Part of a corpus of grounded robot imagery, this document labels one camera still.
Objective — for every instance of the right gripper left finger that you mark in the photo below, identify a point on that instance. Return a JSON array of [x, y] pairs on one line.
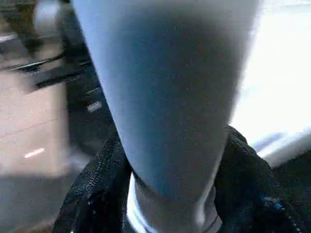
[[97, 194]]

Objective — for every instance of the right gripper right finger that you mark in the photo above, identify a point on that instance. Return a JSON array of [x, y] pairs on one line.
[[257, 194]]

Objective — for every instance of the white plastic table leg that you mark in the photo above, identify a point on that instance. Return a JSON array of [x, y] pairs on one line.
[[170, 97]]

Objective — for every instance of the white compartment tray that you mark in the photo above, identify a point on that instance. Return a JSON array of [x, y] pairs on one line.
[[277, 73]]

